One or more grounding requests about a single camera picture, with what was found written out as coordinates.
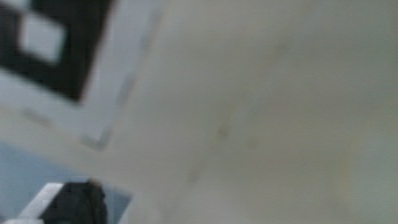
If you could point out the white chair back frame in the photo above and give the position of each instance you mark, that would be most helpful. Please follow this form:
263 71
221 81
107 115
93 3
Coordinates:
212 104

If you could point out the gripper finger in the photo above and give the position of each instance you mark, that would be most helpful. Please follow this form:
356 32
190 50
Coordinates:
66 204

